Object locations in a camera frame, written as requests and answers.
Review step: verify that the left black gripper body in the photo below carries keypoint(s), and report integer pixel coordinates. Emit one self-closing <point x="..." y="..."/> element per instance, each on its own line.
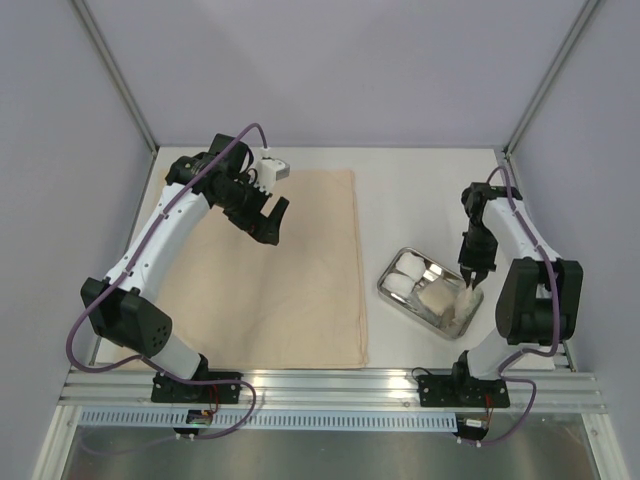
<point x="244" y="204"/>

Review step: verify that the slotted grey cable duct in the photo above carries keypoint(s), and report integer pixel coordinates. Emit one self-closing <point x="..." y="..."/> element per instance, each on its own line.
<point x="381" y="421"/>

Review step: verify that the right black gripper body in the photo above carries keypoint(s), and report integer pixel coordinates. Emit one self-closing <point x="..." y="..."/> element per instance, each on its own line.
<point x="476" y="265"/>

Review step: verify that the green printed glove packet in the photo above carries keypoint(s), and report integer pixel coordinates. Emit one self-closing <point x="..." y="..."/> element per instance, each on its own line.
<point x="437" y="298"/>

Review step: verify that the right aluminium frame post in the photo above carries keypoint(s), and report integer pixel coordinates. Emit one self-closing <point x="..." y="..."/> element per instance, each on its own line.
<point x="578" y="28"/>

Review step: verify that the aluminium front rail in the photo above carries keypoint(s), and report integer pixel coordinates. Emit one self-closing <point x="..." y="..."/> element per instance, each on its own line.
<point x="559" y="391"/>

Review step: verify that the aluminium frame post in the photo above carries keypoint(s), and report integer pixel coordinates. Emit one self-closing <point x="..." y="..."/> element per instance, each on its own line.
<point x="93" y="31"/>
<point x="578" y="28"/>

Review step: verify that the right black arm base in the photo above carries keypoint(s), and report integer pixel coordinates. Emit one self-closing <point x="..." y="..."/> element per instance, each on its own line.
<point x="446" y="391"/>

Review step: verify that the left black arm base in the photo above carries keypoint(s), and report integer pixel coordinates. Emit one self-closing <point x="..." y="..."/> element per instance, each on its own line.
<point x="220" y="387"/>

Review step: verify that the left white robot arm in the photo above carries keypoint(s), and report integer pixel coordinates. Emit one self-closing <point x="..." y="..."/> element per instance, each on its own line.
<point x="121" y="306"/>

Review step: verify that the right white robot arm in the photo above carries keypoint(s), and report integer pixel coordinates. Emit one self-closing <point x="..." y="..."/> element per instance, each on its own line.
<point x="538" y="304"/>

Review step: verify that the white gauze pad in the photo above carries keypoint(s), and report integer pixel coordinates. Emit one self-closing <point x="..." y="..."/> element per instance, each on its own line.
<point x="399" y="284"/>
<point x="411" y="265"/>

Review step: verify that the stainless steel tray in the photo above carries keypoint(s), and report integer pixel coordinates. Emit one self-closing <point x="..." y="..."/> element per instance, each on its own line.
<point x="413" y="308"/>

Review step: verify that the left aluminium frame post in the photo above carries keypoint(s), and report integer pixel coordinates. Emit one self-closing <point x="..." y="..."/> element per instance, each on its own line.
<point x="93" y="31"/>

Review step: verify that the beige cloth mat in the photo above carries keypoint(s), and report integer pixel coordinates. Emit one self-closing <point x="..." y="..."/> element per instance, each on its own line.
<point x="299" y="304"/>

